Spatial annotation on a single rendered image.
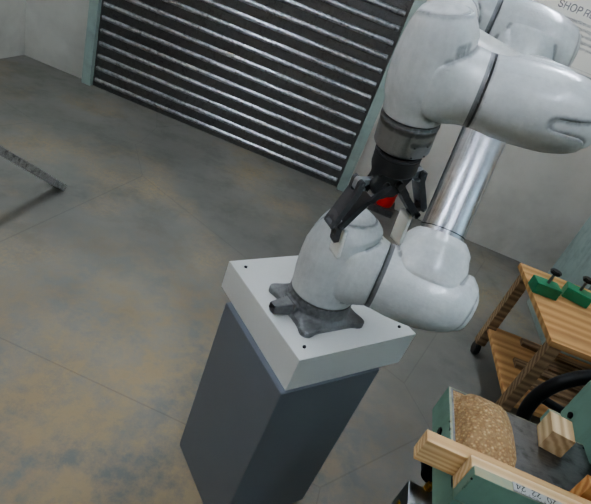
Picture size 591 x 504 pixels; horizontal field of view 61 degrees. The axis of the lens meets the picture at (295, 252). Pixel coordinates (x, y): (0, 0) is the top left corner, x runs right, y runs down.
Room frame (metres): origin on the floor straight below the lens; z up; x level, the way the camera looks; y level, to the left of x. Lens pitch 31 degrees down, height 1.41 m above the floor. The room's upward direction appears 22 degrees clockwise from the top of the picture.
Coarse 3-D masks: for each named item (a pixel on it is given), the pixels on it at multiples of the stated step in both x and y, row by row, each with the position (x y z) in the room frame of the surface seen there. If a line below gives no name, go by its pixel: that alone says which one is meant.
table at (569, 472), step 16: (448, 400) 0.61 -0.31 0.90; (432, 416) 0.62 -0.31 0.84; (448, 416) 0.57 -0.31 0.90; (512, 416) 0.62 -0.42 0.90; (544, 416) 0.71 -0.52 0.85; (448, 432) 0.54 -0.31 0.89; (528, 432) 0.60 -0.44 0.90; (528, 448) 0.57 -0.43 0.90; (576, 448) 0.61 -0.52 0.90; (528, 464) 0.54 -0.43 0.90; (544, 464) 0.55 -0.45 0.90; (560, 464) 0.56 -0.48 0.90; (576, 464) 0.57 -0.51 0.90; (432, 480) 0.49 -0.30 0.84; (448, 480) 0.46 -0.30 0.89; (544, 480) 0.52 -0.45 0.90; (560, 480) 0.53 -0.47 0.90; (576, 480) 0.54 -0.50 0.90; (432, 496) 0.47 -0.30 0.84; (448, 496) 0.44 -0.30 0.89
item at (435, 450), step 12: (432, 432) 0.48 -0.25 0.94; (420, 444) 0.47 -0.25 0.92; (432, 444) 0.47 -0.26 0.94; (444, 444) 0.47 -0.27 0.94; (456, 444) 0.48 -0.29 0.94; (420, 456) 0.47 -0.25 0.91; (432, 456) 0.47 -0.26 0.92; (444, 456) 0.47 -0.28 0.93; (456, 456) 0.46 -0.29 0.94; (468, 456) 0.47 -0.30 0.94; (480, 456) 0.48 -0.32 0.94; (444, 468) 0.46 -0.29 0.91; (456, 468) 0.46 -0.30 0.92; (504, 468) 0.47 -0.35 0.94; (516, 468) 0.48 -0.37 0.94; (540, 480) 0.48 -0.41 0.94; (564, 492) 0.47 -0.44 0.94
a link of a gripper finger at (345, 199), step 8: (352, 176) 0.76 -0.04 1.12; (360, 184) 0.74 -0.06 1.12; (344, 192) 0.76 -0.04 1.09; (352, 192) 0.75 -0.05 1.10; (360, 192) 0.75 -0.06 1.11; (344, 200) 0.75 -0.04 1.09; (352, 200) 0.74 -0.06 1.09; (336, 208) 0.75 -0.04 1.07; (344, 208) 0.74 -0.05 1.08; (328, 216) 0.75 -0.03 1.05; (336, 216) 0.74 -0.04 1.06; (328, 224) 0.74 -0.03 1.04; (336, 224) 0.74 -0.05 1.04
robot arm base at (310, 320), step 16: (272, 288) 0.98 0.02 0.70; (288, 288) 0.97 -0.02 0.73; (272, 304) 0.92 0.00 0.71; (288, 304) 0.91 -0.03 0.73; (304, 304) 0.92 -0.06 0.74; (304, 320) 0.90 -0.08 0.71; (320, 320) 0.91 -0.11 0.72; (336, 320) 0.93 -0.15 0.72; (352, 320) 0.96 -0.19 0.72; (304, 336) 0.86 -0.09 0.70
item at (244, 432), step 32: (224, 320) 0.98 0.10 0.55; (224, 352) 0.95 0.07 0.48; (256, 352) 0.87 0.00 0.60; (224, 384) 0.92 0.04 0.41; (256, 384) 0.84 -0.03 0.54; (320, 384) 0.85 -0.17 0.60; (352, 384) 0.93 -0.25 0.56; (192, 416) 0.98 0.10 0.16; (224, 416) 0.88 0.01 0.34; (256, 416) 0.81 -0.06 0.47; (288, 416) 0.81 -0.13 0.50; (320, 416) 0.89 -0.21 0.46; (192, 448) 0.94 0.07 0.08; (224, 448) 0.85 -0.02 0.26; (256, 448) 0.78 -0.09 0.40; (288, 448) 0.85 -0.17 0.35; (320, 448) 0.94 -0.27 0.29; (224, 480) 0.81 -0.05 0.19; (256, 480) 0.81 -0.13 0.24; (288, 480) 0.90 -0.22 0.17
